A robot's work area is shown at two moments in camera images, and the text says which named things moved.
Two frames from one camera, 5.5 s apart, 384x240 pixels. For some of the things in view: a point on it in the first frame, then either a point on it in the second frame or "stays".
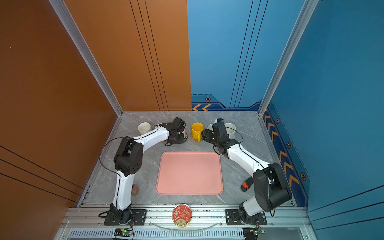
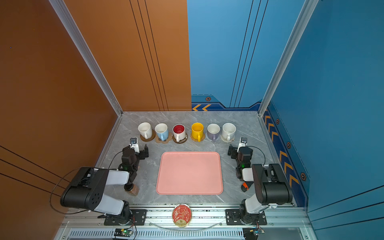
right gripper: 206,136 -> 233,156
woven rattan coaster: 194,139 stays
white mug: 231,132 stays
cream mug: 144,128 stays
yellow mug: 197,129 stays
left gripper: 181,140 -> 143,154
